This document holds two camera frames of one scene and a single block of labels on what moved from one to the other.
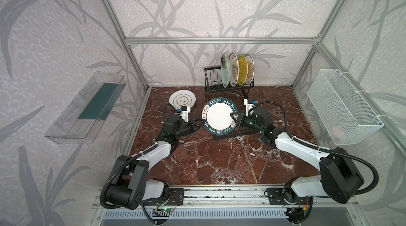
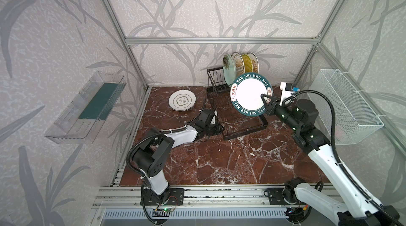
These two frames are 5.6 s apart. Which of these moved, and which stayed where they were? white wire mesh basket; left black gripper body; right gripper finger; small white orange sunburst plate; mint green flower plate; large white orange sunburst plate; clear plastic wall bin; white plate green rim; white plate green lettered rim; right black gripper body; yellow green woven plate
Moved: large white orange sunburst plate; mint green flower plate; yellow green woven plate; right gripper finger; left black gripper body; right black gripper body; white plate green lettered rim; small white orange sunburst plate
Stayed: white wire mesh basket; clear plastic wall bin; white plate green rim
